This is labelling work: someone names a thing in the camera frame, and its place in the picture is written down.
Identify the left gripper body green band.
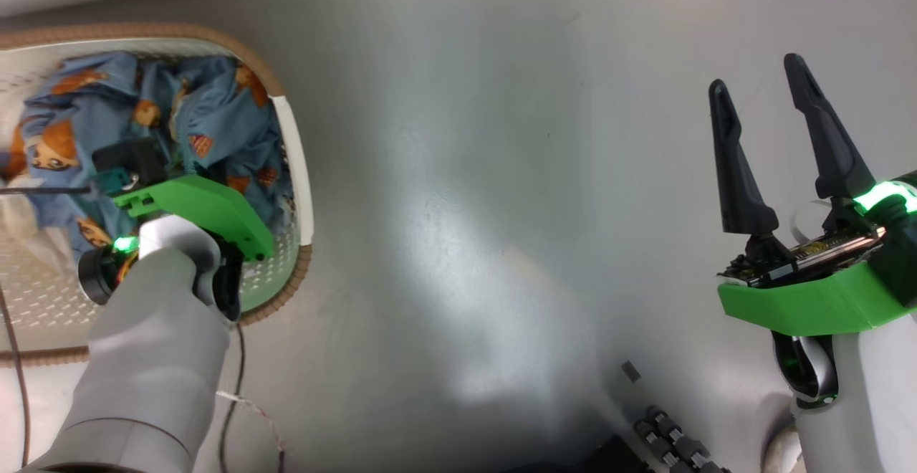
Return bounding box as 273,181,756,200
113,176,275,260

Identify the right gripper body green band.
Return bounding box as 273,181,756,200
718,226,917,336

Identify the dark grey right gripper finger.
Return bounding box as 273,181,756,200
784,54,876,200
709,79,779,236

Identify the blue bear print garment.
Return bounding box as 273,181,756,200
0,50,176,262
168,56,294,234

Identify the white basket with brown rim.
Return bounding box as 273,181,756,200
0,23,314,368

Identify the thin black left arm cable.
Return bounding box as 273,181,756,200
217,322,248,473

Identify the thin red white wire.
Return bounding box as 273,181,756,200
215,389,287,473

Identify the thin brown cable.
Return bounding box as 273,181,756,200
0,287,33,468

